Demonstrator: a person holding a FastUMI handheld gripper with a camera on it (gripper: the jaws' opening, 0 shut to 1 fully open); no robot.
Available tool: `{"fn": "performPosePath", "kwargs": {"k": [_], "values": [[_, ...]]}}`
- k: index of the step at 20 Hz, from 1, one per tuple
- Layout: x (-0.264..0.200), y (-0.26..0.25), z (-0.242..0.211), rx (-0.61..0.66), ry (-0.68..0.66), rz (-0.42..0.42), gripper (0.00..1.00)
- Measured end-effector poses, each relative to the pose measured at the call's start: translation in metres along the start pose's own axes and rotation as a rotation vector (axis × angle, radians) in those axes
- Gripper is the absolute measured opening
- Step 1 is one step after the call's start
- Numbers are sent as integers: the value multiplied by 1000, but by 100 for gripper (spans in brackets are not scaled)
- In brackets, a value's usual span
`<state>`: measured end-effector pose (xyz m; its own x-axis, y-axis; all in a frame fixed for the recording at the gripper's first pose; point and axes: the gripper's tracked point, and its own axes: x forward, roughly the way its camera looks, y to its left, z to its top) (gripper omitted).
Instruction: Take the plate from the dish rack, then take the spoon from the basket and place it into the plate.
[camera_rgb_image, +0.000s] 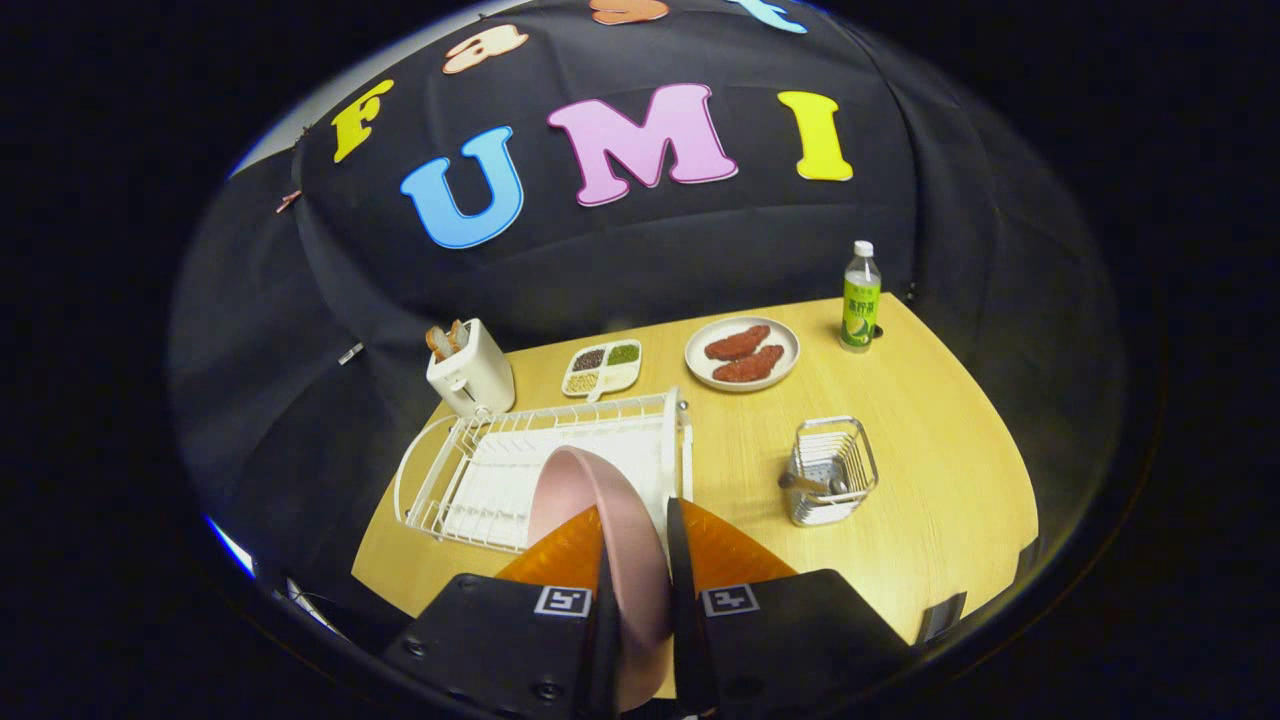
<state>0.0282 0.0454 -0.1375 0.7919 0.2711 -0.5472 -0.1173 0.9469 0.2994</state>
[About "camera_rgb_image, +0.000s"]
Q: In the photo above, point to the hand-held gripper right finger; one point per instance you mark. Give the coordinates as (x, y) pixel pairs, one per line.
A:
(780, 630)

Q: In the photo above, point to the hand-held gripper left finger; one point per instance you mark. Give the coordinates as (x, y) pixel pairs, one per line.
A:
(520, 640)

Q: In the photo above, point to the toasted bread slice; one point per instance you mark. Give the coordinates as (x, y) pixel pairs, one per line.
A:
(458, 334)
(438, 343)

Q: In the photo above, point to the green label plastic bottle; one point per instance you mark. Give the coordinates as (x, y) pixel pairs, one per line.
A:
(860, 305)

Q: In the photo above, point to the metal spoon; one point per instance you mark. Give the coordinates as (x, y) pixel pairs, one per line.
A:
(800, 482)

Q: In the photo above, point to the small red clip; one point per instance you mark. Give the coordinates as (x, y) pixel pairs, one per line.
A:
(288, 200)

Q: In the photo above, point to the red meat piece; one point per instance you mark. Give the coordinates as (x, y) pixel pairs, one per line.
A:
(750, 364)
(737, 342)

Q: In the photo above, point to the white toaster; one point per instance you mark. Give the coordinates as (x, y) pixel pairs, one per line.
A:
(475, 380)

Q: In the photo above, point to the white divided seed dish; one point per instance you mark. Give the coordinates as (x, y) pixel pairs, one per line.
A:
(620, 376)

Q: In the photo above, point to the small white clip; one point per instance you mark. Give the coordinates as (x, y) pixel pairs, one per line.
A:
(350, 353)

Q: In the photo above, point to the pink plate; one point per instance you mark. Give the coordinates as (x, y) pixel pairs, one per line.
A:
(590, 485)

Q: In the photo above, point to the black backdrop cloth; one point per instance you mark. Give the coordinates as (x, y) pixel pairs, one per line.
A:
(650, 250)

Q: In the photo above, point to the white plate with meat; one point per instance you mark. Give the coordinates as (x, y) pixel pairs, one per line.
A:
(785, 338)

